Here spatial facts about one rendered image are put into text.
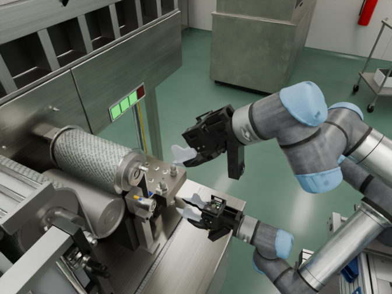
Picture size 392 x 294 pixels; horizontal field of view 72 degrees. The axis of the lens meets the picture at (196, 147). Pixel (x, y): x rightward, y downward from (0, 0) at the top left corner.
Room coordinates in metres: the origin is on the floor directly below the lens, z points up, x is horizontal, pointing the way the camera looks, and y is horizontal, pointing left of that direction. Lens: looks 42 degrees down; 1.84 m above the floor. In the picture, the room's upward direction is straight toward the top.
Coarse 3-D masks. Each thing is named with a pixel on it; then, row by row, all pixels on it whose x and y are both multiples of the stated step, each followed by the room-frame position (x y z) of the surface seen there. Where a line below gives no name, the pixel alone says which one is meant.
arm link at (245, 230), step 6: (246, 216) 0.46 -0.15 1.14; (240, 222) 0.44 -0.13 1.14; (246, 222) 0.44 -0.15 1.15; (252, 222) 0.44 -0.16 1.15; (240, 228) 0.43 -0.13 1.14; (246, 228) 0.42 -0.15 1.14; (252, 228) 0.42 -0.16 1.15; (240, 234) 0.41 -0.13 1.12; (246, 234) 0.41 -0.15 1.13; (252, 234) 0.44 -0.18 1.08; (246, 240) 0.40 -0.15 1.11
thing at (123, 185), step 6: (132, 156) 0.55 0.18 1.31; (138, 156) 0.57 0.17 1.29; (126, 162) 0.53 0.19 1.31; (132, 162) 0.55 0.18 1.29; (144, 162) 0.59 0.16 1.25; (126, 168) 0.52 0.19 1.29; (120, 174) 0.51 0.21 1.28; (126, 174) 0.51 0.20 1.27; (120, 180) 0.50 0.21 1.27; (120, 186) 0.50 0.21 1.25; (126, 186) 0.51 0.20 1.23; (132, 186) 0.53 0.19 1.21
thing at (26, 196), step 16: (0, 176) 0.36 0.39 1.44; (16, 176) 0.35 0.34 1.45; (0, 192) 0.31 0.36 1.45; (16, 192) 0.31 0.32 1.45; (32, 192) 0.30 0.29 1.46; (48, 192) 0.32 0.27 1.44; (0, 208) 0.27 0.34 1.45; (16, 208) 0.27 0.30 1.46; (32, 208) 0.28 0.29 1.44; (0, 224) 0.24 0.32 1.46; (16, 224) 0.25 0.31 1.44
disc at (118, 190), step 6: (132, 150) 0.57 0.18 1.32; (138, 150) 0.59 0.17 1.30; (126, 156) 0.54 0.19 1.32; (144, 156) 0.61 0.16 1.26; (120, 162) 0.52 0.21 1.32; (120, 168) 0.51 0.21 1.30; (114, 174) 0.50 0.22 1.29; (114, 180) 0.49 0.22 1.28; (114, 186) 0.48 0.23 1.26; (120, 192) 0.49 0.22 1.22; (126, 192) 0.51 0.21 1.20
